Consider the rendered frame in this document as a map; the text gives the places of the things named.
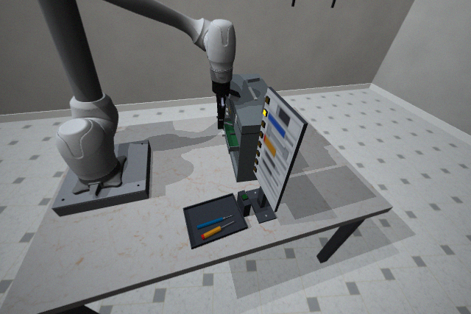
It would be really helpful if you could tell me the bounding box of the blue-handled tool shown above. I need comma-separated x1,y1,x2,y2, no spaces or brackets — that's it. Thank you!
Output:
197,217,225,229

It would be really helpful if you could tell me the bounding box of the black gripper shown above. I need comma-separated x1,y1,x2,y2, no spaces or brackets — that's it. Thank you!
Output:
212,81,230,129

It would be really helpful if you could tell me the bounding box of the orange-handled screwdriver with red end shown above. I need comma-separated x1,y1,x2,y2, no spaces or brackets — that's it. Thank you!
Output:
201,221,234,240

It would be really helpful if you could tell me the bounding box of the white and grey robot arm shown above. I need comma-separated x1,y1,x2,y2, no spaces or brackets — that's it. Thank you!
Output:
38,0,236,196

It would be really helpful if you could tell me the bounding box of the dark grey drawer chest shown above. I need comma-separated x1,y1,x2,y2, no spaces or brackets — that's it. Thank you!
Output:
222,74,268,182

